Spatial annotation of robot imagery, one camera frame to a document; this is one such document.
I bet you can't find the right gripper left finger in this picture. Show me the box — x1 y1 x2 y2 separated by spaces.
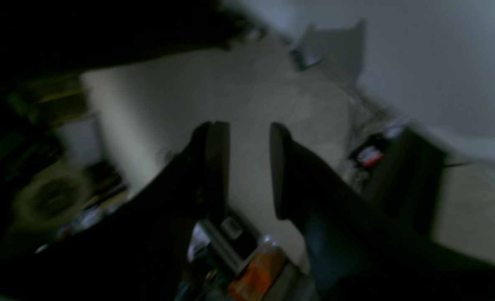
0 122 230 301

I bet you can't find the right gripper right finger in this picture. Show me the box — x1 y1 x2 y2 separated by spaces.
270 122 495 301

